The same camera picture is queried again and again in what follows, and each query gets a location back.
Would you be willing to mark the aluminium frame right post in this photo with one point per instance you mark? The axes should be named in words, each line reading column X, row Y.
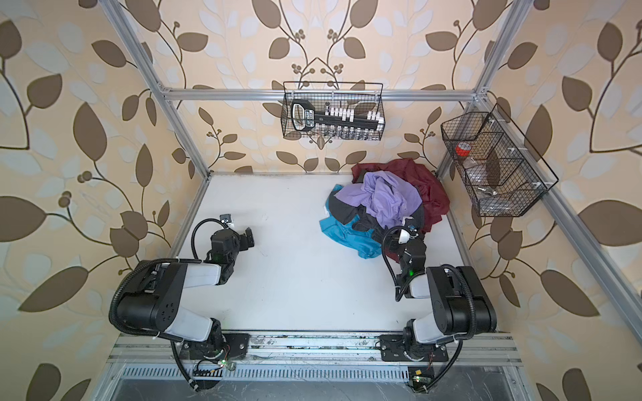
column 477, row 98

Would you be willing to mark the black socket tool set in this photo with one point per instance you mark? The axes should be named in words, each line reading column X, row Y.
column 305, row 117

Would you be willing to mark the black wire basket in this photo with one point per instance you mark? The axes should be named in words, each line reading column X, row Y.
column 511, row 176
column 362, row 96

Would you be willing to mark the red capped clear bottle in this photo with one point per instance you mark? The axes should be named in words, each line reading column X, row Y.
column 464, row 155

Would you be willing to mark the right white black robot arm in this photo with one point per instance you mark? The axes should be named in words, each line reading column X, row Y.
column 460, row 306

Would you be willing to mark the teal cloth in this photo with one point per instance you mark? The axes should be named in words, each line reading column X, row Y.
column 338, row 227

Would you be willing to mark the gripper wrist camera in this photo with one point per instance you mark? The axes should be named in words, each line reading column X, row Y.
column 407, row 234
column 226, row 219

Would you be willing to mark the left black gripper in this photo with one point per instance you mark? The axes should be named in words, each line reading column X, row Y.
column 242, row 240

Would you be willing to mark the aluminium frame left post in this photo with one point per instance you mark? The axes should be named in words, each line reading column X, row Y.
column 116, row 15

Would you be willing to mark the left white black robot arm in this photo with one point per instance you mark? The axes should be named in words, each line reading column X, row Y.
column 148, row 301

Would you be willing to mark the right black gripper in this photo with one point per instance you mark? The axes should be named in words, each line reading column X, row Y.
column 420, row 241

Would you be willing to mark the back black wire basket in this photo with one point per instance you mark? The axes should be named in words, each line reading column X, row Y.
column 362, row 96

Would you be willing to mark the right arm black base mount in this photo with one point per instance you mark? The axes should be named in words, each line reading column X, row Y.
column 396, row 348

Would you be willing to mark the aluminium frame post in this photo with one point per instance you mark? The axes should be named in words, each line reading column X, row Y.
column 477, row 98
column 116, row 15

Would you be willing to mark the right black wire basket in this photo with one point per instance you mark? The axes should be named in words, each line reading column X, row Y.
column 511, row 176

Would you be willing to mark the lavender purple cloth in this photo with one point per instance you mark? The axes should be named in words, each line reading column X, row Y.
column 384, row 195

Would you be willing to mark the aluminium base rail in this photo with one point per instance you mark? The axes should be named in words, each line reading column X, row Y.
column 344, row 356

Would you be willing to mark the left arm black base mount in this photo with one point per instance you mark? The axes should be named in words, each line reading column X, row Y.
column 230, row 345

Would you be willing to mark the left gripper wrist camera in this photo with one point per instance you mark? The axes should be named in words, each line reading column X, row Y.
column 226, row 219

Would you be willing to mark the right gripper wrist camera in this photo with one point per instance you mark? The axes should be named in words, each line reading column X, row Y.
column 407, row 234

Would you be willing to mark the maroon cloth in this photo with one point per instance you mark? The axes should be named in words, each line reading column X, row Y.
column 435, row 201

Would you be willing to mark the dark grey cloth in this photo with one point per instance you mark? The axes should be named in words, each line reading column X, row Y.
column 373, row 218

